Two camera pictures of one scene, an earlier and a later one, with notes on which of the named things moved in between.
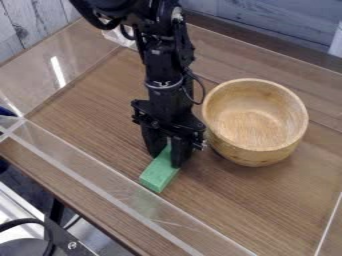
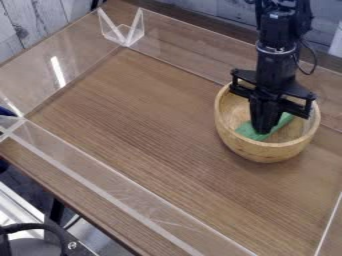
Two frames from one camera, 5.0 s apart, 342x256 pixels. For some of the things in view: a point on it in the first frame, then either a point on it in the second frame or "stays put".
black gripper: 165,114 -> 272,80
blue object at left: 7,112 stays put
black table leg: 56,213 stays put
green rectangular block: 160,171 -> 248,131
